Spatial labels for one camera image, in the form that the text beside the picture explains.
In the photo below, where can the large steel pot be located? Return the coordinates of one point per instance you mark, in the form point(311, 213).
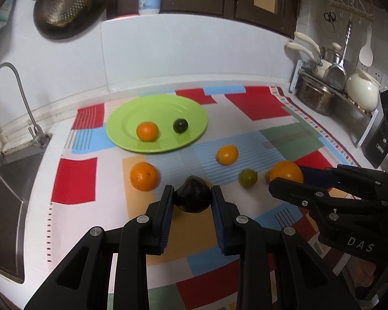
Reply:
point(313, 97)

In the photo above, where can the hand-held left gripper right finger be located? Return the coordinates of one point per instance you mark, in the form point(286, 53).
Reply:
point(218, 216)

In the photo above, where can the large orange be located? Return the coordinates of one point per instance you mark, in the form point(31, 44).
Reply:
point(144, 176)

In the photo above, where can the white ceramic pot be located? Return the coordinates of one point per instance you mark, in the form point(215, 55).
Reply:
point(362, 90)

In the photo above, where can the dark green lime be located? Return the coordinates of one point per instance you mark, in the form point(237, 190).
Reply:
point(180, 125)

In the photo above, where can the black scissors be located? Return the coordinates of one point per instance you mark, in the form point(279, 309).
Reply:
point(329, 16)

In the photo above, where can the colourful printed tablecloth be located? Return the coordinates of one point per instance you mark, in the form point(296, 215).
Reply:
point(84, 180)

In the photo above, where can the steel sink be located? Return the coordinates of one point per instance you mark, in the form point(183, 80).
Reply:
point(6, 200)

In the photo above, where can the metal colander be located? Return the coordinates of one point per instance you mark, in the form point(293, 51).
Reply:
point(64, 0)

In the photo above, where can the white rice spoon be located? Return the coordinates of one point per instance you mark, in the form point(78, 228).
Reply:
point(366, 55)

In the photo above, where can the metal skimmer ladle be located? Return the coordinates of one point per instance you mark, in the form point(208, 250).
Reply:
point(334, 74)

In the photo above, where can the dark avocado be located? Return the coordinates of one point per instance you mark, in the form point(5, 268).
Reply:
point(192, 197)

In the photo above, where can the chrome gooseneck faucet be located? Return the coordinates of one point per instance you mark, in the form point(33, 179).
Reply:
point(35, 134)

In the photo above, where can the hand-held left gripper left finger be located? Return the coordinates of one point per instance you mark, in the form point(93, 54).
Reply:
point(168, 213)

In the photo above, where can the green plate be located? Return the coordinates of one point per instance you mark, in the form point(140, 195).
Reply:
point(132, 116)

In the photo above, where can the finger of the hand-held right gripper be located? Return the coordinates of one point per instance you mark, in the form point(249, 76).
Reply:
point(317, 176)
point(291, 192)

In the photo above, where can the light green lime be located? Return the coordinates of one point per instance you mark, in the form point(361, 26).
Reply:
point(247, 177)

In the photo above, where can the black appliance box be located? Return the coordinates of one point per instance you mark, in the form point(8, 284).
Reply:
point(376, 148)

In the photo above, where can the small steel lidded pot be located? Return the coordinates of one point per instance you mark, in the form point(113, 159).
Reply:
point(331, 53)

